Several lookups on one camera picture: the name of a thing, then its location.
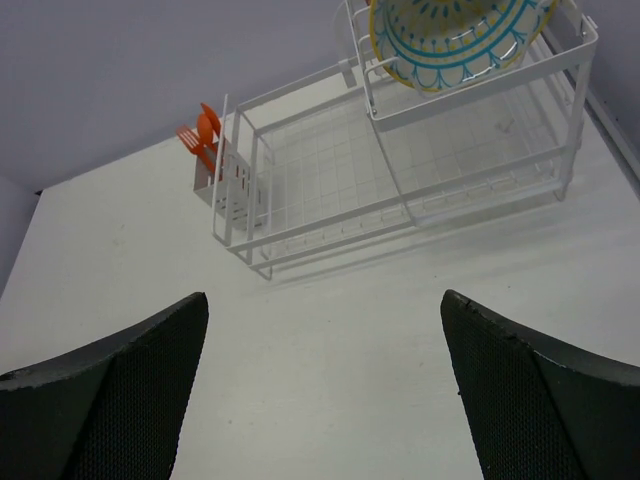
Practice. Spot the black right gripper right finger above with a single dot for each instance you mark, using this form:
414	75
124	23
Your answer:
538	407

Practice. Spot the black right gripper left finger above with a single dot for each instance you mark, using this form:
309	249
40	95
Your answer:
112	409

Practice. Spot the yellow teal patterned bowl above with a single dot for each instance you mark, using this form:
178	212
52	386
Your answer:
438	45

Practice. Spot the white cutlery holder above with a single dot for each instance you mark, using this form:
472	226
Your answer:
240	190

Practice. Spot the orange plastic fork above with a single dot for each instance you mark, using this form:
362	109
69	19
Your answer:
195	146

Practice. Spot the orange plastic spoon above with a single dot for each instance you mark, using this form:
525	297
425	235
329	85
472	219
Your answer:
208	127

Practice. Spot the white wire dish rack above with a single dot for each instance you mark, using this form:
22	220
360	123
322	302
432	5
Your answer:
351	154

